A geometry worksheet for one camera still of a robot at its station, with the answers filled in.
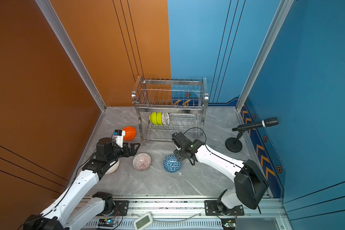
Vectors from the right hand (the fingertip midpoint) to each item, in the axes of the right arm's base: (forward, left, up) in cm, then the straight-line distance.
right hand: (180, 152), depth 85 cm
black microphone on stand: (+10, -37, -8) cm, 39 cm away
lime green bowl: (+25, +19, +3) cm, 32 cm away
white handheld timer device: (-33, +18, -6) cm, 38 cm away
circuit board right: (-33, -24, -11) cm, 42 cm away
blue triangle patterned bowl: (-4, +6, -8) cm, 10 cm away
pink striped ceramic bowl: (-2, +24, -7) cm, 25 cm away
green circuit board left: (-33, +36, -9) cm, 50 cm away
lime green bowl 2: (+25, +15, +3) cm, 29 cm away
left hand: (+3, +27, +7) cm, 28 cm away
